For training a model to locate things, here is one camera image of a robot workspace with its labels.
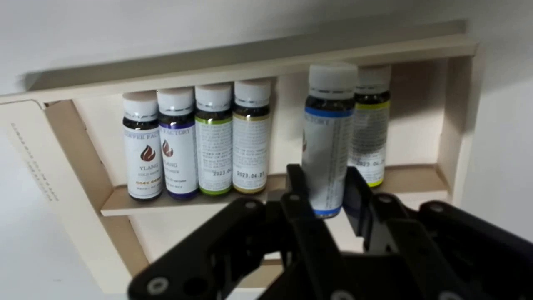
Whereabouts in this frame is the bottle with yellow label band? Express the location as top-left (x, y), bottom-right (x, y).
top-left (232, 79), bottom-right (275, 197)

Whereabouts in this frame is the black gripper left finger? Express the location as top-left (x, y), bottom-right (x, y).
top-left (127, 164), bottom-right (357, 300)

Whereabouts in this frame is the bottle with red logo label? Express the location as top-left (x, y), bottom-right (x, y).
top-left (122, 91), bottom-right (165, 204)

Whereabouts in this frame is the bottle with green label band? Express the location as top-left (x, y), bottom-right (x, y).
top-left (193, 82), bottom-right (235, 197)

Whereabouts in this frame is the bottle with purple label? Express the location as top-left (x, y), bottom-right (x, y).
top-left (155, 87), bottom-right (200, 201)

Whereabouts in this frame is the bottle with blue label bands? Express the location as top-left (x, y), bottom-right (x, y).
top-left (302, 62), bottom-right (360, 221)

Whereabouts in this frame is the bottle with yellow-green label band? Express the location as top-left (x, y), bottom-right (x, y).
top-left (347, 66), bottom-right (393, 191)

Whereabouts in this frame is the light wooden tray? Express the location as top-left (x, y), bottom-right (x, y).
top-left (0, 32), bottom-right (481, 300)

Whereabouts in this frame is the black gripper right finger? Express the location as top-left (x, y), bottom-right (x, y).
top-left (343, 169), bottom-right (533, 300)

